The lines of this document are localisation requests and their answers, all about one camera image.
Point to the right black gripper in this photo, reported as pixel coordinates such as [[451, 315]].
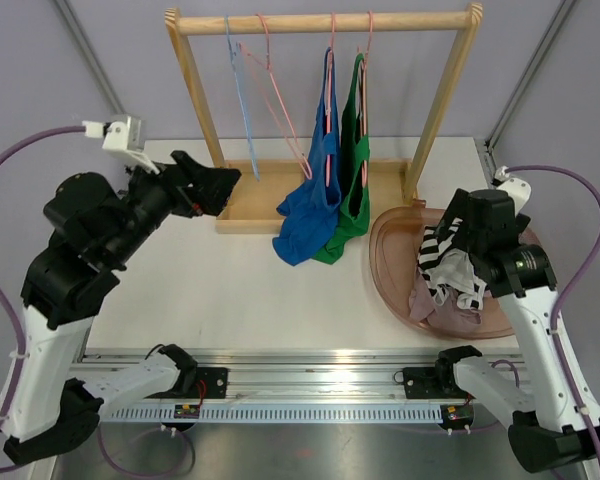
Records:
[[459, 208]]

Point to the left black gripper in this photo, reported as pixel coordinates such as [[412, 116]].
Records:
[[197, 189]]

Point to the black white striped tank top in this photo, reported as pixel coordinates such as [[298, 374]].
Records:
[[446, 269]]

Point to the mauve pink tank top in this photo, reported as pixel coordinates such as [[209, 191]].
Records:
[[448, 316]]

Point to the blue tank top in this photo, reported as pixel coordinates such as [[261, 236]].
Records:
[[310, 211]]

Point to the pink hanger of striped top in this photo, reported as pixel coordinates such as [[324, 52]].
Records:
[[262, 73]]

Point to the light blue wire hanger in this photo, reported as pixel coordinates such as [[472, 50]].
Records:
[[237, 65]]

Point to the pink hanger of blue top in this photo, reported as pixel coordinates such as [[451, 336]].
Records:
[[331, 108]]

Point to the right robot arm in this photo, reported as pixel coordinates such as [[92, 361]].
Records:
[[558, 423]]

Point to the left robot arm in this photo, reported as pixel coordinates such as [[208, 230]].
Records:
[[44, 411]]

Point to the green tank top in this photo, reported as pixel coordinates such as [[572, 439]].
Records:
[[355, 207]]

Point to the pink hanger of green top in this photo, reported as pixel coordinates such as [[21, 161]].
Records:
[[366, 100]]

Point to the wooden clothes rack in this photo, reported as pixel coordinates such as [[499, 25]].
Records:
[[394, 181]]

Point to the translucent pink plastic basin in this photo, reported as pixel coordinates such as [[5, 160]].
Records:
[[394, 241]]

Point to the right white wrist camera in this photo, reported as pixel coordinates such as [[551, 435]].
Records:
[[516, 188]]

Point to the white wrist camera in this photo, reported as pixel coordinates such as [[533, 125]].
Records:
[[123, 139], [516, 188]]

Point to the right aluminium frame post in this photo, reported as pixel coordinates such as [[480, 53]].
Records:
[[539, 55]]

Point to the aluminium frame post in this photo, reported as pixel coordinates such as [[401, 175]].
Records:
[[77, 34], [539, 55]]

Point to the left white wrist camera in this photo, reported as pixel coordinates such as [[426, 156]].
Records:
[[123, 139]]

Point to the left aluminium frame post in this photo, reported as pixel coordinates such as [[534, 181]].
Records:
[[77, 34]]

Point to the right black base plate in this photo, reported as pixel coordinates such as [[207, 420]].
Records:
[[424, 383]]

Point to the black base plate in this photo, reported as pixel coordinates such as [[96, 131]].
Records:
[[424, 383], [211, 382]]

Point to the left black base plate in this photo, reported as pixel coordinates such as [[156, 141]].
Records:
[[211, 382]]

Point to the aluminium mounting rail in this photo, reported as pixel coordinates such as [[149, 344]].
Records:
[[314, 376]]

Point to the white slotted cable duct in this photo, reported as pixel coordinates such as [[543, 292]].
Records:
[[276, 413]]

